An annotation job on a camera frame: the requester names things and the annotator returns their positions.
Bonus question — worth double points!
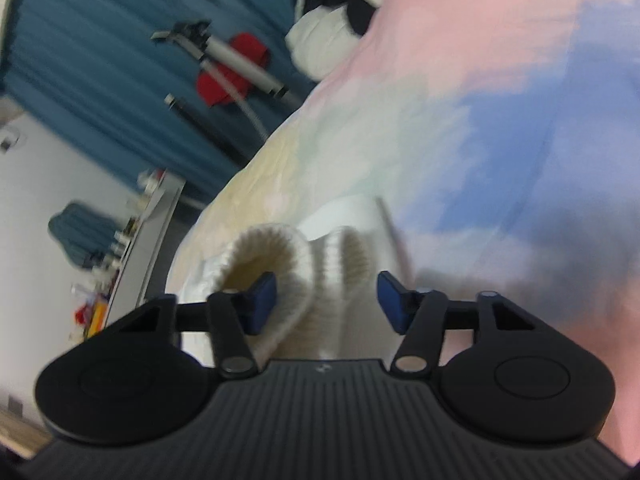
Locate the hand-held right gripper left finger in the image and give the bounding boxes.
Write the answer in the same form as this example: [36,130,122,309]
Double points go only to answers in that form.
[107,271,278,380]

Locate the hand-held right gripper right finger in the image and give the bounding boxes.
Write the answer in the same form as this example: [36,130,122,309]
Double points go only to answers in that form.
[376,270,543,377]

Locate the pile of clothes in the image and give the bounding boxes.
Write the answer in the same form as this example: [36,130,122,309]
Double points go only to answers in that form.
[285,0,401,81]

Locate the white dresser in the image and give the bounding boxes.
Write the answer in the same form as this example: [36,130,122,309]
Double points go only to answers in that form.
[75,169,187,346]

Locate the white tissue box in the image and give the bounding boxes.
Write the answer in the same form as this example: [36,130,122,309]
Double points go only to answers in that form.
[137,170,167,195]

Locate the orange box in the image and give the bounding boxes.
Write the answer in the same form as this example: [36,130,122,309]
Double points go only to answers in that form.
[82,302,109,339]

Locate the wavy mirror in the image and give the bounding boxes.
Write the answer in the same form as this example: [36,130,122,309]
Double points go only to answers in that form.
[47,201,117,268]

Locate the pastel tie-dye blanket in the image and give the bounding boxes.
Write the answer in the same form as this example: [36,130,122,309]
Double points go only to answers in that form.
[165,0,640,471]

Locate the red cloth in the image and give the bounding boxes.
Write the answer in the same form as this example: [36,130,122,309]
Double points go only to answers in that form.
[196,32,271,107]

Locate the black garment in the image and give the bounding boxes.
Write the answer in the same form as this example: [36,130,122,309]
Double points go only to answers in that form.
[305,0,382,37]

